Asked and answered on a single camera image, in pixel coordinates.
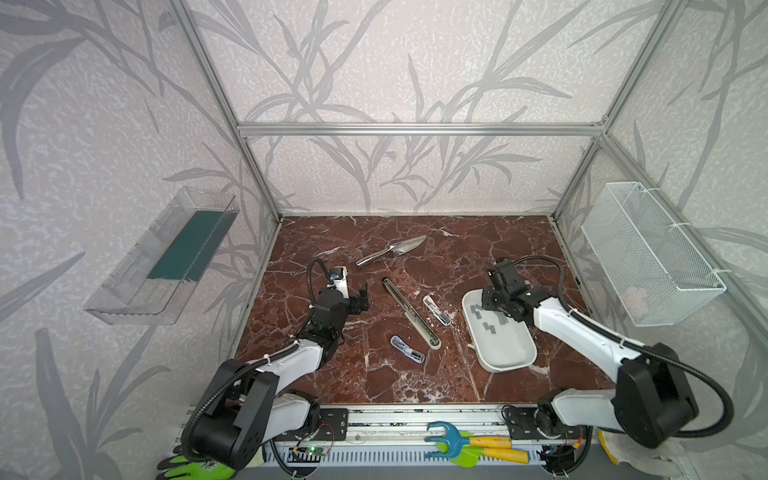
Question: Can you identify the white mini stapler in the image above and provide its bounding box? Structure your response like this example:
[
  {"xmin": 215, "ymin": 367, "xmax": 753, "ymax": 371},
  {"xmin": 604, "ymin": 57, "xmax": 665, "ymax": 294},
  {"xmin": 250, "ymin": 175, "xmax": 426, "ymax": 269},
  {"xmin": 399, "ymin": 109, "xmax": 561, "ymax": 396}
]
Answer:
[{"xmin": 423, "ymin": 294, "xmax": 453, "ymax": 326}]

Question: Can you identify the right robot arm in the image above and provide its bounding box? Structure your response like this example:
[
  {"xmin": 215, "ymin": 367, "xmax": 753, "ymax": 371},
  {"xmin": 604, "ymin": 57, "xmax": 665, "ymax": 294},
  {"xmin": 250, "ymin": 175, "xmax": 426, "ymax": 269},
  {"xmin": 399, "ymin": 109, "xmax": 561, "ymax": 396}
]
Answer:
[{"xmin": 481, "ymin": 258, "xmax": 735, "ymax": 449}]

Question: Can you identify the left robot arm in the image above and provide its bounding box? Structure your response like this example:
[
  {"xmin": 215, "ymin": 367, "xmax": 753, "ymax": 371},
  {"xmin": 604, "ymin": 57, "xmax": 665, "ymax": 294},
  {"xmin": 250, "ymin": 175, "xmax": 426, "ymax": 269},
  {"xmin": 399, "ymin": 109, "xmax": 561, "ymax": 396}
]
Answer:
[{"xmin": 180, "ymin": 258, "xmax": 370, "ymax": 471}]

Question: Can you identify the white oval tray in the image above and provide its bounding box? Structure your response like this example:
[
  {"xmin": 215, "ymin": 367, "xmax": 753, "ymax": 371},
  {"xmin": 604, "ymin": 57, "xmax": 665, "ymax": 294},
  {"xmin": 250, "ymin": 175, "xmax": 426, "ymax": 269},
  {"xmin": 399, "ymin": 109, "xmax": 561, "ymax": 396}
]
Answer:
[{"xmin": 462, "ymin": 289, "xmax": 538, "ymax": 373}]

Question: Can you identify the silver metal trowel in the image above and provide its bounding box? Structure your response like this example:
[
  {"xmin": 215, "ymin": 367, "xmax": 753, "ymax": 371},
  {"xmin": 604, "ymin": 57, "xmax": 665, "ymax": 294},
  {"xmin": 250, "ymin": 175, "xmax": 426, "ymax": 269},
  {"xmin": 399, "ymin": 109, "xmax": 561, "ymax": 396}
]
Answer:
[{"xmin": 356, "ymin": 235, "xmax": 426, "ymax": 267}]

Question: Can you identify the pink object in basket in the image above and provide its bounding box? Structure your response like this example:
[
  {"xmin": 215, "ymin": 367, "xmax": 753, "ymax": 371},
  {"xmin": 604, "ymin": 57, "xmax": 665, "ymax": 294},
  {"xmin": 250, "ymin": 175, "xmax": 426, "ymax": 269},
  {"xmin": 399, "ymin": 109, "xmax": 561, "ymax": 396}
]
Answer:
[{"xmin": 621, "ymin": 286, "xmax": 649, "ymax": 319}]

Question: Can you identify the green circuit board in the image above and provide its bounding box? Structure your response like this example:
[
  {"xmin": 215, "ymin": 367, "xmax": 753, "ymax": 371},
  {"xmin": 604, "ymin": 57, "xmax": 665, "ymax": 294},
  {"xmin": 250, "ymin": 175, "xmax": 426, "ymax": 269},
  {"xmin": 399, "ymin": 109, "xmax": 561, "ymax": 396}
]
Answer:
[{"xmin": 291, "ymin": 445, "xmax": 331, "ymax": 461}]

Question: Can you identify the teal garden hand rake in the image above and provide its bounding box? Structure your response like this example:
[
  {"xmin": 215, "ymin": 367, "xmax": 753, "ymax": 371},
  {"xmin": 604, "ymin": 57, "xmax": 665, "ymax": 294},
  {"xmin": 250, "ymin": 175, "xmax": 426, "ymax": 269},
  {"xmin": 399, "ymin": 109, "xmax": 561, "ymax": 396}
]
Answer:
[{"xmin": 425, "ymin": 421, "xmax": 512, "ymax": 460}]

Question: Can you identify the green garden hand shovel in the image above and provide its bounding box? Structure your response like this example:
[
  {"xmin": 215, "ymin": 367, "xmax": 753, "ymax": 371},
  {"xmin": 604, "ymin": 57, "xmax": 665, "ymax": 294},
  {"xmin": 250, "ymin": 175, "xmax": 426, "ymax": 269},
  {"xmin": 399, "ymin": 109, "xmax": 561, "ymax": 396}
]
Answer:
[{"xmin": 425, "ymin": 446, "xmax": 529, "ymax": 468}]

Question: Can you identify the green work glove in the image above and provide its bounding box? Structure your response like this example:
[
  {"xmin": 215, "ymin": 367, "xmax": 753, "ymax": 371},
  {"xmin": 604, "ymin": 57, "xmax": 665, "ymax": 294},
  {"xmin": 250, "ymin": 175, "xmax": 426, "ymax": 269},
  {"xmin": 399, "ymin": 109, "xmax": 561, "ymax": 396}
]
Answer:
[{"xmin": 156, "ymin": 455, "xmax": 236, "ymax": 480}]

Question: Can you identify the white cloth glove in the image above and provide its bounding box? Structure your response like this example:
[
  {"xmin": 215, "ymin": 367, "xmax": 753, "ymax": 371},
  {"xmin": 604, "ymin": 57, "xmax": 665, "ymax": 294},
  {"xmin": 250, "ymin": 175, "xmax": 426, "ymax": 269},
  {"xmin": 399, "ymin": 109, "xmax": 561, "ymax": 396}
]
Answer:
[{"xmin": 598, "ymin": 430, "xmax": 685, "ymax": 478}]

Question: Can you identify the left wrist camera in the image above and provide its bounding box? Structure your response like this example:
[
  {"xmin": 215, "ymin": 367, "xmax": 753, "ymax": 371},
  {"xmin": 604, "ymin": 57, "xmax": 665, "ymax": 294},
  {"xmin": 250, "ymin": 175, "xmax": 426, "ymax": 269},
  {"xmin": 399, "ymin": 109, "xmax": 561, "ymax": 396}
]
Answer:
[{"xmin": 329, "ymin": 266, "xmax": 349, "ymax": 298}]

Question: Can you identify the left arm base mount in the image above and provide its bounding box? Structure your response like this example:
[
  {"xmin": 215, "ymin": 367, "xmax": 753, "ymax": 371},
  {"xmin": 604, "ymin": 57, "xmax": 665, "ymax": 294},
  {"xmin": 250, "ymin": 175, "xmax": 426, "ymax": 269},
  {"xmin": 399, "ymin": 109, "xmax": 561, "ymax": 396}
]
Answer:
[{"xmin": 285, "ymin": 407, "xmax": 350, "ymax": 442}]

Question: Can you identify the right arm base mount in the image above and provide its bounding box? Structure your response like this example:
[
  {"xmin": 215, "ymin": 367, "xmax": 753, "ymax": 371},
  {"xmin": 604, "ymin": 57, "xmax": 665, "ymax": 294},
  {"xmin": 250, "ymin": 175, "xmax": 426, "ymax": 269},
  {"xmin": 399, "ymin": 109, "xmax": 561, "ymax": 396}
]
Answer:
[{"xmin": 501, "ymin": 405, "xmax": 582, "ymax": 443}]

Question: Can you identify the white wire mesh basket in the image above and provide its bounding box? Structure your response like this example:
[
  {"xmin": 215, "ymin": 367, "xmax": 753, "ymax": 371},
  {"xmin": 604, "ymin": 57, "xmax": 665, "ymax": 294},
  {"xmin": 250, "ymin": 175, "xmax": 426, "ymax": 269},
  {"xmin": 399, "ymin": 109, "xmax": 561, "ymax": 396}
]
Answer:
[{"xmin": 582, "ymin": 182, "xmax": 727, "ymax": 327}]

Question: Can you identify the clear plastic wall shelf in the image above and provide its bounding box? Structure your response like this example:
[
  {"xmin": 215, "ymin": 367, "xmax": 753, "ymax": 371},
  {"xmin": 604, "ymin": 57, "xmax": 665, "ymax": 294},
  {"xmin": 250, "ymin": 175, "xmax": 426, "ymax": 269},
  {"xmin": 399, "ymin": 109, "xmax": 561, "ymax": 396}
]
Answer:
[{"xmin": 84, "ymin": 187, "xmax": 240, "ymax": 326}]

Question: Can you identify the aluminium frame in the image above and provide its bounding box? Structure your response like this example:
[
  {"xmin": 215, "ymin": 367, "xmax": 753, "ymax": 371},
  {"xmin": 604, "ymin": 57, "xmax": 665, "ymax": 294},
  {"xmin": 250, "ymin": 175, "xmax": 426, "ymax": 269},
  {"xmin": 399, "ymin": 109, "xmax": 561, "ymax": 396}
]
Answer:
[{"xmin": 167, "ymin": 0, "xmax": 768, "ymax": 415}]

